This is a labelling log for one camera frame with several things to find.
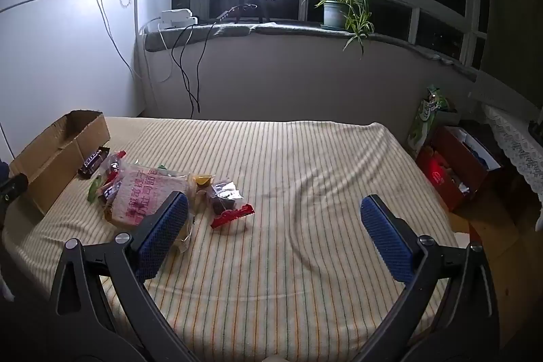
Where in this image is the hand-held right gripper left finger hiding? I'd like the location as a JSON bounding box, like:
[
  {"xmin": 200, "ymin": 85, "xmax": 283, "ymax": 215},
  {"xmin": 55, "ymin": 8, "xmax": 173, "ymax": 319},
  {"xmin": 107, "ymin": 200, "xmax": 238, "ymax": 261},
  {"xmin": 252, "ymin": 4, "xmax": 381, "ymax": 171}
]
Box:
[{"xmin": 48, "ymin": 191, "xmax": 200, "ymax": 362}]

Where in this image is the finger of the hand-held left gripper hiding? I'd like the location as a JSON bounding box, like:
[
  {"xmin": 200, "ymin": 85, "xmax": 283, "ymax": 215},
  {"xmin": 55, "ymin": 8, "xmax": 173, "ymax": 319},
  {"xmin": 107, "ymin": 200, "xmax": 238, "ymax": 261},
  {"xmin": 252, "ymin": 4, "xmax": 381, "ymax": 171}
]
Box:
[{"xmin": 0, "ymin": 160, "xmax": 30, "ymax": 212}]

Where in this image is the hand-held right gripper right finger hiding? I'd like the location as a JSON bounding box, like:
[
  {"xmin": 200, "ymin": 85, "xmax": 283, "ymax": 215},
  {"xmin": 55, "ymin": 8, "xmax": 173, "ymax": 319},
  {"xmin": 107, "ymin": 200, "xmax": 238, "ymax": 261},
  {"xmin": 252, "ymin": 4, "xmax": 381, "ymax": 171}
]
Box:
[{"xmin": 352, "ymin": 194, "xmax": 500, "ymax": 362}]

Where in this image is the pink printed bread package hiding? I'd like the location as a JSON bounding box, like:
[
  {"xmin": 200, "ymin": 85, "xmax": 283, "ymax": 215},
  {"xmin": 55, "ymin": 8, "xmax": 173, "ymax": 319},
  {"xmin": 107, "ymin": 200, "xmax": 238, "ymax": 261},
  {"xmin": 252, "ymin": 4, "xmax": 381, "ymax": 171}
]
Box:
[{"xmin": 103, "ymin": 163, "xmax": 198, "ymax": 256}]

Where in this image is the cardboard box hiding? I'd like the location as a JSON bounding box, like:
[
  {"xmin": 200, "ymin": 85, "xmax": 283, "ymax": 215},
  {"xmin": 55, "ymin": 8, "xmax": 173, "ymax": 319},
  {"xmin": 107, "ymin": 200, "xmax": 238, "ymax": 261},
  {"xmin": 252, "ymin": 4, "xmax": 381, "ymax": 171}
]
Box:
[{"xmin": 8, "ymin": 110, "xmax": 112, "ymax": 216}]

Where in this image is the clear red-sealed snack bag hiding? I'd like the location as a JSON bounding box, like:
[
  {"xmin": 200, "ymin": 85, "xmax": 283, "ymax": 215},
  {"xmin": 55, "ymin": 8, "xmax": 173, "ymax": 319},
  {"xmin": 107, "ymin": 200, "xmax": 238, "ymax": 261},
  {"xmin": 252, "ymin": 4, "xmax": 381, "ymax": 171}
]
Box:
[{"xmin": 206, "ymin": 179, "xmax": 256, "ymax": 229}]

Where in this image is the green snack packet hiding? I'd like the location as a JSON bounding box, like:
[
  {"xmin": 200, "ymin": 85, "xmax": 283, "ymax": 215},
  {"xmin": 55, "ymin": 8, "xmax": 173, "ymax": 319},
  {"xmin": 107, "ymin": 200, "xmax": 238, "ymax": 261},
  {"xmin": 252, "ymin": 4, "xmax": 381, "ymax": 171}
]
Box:
[{"xmin": 87, "ymin": 174, "xmax": 107, "ymax": 203}]

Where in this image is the red snack packet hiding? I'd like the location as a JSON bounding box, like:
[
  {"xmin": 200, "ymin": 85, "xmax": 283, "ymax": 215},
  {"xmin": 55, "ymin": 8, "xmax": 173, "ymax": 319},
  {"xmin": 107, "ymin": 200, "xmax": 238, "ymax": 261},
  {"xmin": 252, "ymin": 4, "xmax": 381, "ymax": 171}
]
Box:
[{"xmin": 105, "ymin": 150, "xmax": 128, "ymax": 177}]

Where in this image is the yellow candy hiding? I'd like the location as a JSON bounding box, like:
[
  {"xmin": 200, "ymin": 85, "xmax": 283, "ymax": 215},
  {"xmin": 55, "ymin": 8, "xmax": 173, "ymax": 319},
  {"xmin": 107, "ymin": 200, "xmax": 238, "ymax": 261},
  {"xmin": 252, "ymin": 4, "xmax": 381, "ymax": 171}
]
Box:
[{"xmin": 189, "ymin": 173, "xmax": 217, "ymax": 190}]

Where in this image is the red box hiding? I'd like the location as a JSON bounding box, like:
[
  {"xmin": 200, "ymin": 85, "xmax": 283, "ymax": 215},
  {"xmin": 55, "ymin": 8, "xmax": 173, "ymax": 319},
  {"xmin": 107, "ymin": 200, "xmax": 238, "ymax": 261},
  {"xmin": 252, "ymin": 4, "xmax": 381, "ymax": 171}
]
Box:
[{"xmin": 416, "ymin": 125, "xmax": 502, "ymax": 212}]

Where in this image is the striped blanket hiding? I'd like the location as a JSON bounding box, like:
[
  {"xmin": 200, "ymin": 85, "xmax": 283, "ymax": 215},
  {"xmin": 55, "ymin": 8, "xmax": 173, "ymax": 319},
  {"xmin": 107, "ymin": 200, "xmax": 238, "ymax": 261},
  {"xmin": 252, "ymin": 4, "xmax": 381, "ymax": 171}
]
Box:
[{"xmin": 2, "ymin": 117, "xmax": 462, "ymax": 362}]

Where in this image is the green snack bag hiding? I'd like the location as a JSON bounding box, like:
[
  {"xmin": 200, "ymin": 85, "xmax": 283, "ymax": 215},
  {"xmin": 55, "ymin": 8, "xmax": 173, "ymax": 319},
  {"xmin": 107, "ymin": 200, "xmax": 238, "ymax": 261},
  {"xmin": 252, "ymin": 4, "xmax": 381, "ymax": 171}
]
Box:
[{"xmin": 407, "ymin": 85, "xmax": 451, "ymax": 157}]

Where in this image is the white lace cloth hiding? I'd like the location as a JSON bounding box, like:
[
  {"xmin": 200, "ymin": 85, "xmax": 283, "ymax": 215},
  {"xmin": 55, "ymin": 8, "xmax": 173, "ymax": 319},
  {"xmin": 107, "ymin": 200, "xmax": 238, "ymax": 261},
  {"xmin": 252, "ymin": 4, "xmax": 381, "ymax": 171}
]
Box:
[{"xmin": 484, "ymin": 105, "xmax": 543, "ymax": 198}]

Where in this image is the white power adapter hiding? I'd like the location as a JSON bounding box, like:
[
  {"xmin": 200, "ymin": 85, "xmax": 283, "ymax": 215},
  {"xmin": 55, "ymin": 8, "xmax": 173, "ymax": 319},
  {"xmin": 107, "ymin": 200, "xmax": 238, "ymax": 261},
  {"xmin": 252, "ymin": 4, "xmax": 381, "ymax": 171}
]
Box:
[{"xmin": 159, "ymin": 8, "xmax": 199, "ymax": 28}]

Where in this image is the grey windowsill cushion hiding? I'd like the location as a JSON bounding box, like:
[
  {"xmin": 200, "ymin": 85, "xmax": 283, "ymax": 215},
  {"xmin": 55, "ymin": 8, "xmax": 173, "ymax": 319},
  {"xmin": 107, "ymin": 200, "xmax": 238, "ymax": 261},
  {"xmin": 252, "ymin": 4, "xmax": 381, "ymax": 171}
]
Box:
[{"xmin": 144, "ymin": 22, "xmax": 478, "ymax": 83}]

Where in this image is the potted spider plant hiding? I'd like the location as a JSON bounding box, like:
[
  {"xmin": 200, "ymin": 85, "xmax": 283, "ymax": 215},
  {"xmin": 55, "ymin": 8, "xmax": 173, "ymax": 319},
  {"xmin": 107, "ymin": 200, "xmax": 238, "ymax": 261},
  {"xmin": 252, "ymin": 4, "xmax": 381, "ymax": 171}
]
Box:
[{"xmin": 300, "ymin": 0, "xmax": 378, "ymax": 56}]

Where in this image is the black cable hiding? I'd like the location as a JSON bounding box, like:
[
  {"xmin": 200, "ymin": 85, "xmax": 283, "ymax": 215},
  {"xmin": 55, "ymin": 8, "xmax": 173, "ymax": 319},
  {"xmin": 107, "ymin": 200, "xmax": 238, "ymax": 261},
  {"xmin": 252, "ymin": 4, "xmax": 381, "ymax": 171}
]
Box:
[
  {"xmin": 195, "ymin": 23, "xmax": 214, "ymax": 113},
  {"xmin": 171, "ymin": 25, "xmax": 201, "ymax": 113}
]

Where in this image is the white power cable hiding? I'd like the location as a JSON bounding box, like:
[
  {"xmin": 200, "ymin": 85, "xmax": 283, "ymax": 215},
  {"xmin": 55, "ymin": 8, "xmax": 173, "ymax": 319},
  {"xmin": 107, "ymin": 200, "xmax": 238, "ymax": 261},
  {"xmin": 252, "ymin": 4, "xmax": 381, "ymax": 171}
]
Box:
[{"xmin": 138, "ymin": 16, "xmax": 171, "ymax": 83}]

